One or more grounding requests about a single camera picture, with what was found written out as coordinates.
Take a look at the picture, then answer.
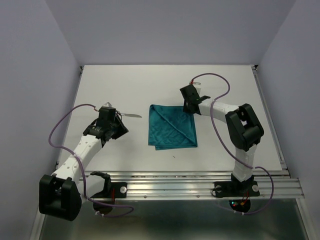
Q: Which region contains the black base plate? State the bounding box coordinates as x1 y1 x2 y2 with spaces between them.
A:
211 181 260 198
86 179 128 200

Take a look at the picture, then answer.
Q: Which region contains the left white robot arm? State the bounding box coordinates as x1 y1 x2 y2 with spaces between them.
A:
38 103 128 221

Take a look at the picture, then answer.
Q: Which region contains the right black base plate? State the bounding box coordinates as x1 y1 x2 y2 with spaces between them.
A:
211 181 260 198

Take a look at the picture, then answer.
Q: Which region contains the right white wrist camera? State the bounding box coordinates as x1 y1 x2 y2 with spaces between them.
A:
192 81 202 95

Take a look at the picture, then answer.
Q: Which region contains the teal cloth napkin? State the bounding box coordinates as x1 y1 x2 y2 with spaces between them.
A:
148 104 198 151

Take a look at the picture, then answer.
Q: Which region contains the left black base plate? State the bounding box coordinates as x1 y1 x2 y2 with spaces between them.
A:
86 179 128 200

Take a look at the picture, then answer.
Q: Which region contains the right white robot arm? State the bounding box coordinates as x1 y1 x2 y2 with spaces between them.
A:
180 84 264 198

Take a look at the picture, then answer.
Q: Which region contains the aluminium front rail frame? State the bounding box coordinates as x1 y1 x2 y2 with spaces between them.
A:
34 65 309 240

